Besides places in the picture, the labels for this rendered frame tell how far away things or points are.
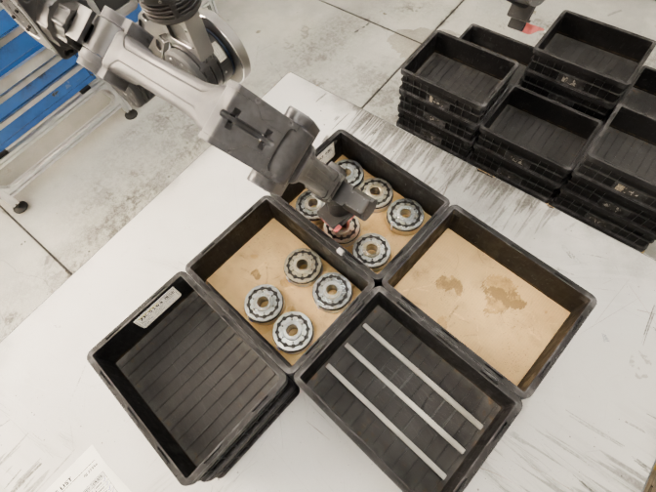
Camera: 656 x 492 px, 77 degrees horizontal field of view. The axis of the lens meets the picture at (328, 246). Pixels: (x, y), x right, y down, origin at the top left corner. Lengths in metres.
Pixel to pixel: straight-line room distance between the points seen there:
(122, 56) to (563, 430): 1.23
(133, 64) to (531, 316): 1.00
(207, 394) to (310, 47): 2.41
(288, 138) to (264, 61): 2.49
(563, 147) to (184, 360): 1.71
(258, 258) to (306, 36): 2.17
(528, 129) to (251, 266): 1.41
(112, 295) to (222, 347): 0.48
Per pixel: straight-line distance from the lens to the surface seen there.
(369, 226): 1.19
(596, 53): 2.37
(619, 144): 2.03
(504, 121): 2.11
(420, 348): 1.08
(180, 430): 1.14
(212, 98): 0.53
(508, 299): 1.16
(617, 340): 1.38
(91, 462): 1.38
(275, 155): 0.53
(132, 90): 1.63
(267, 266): 1.17
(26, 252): 2.76
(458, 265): 1.16
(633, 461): 1.33
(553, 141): 2.10
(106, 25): 0.81
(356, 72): 2.83
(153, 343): 1.21
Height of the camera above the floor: 1.88
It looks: 64 degrees down
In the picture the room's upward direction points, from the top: 11 degrees counter-clockwise
